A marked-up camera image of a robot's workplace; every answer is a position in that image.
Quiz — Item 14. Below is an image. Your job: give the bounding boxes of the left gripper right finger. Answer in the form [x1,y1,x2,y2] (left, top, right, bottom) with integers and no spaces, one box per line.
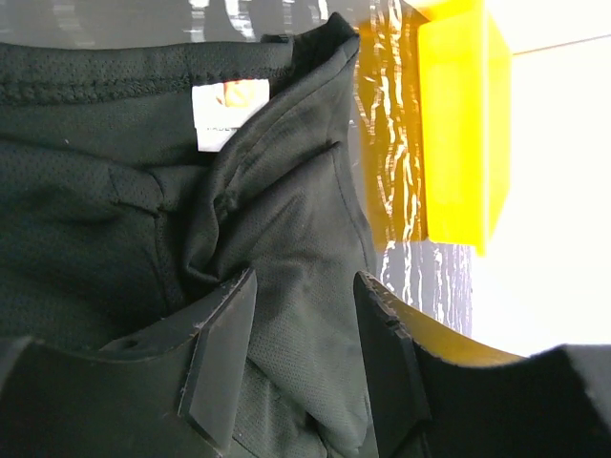
[353,272,610,457]

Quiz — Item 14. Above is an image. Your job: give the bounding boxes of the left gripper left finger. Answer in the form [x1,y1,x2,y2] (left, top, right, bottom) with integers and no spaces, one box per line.
[1,269,257,457]

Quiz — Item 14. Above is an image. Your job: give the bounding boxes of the black t shirt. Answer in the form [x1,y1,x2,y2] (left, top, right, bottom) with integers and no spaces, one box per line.
[1,14,375,457]

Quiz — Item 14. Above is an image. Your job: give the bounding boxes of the black marble pattern mat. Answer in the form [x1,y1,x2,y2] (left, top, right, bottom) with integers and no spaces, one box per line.
[1,1,472,334]

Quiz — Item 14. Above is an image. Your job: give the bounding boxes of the yellow plastic tray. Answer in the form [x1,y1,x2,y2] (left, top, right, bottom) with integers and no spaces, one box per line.
[355,1,512,253]

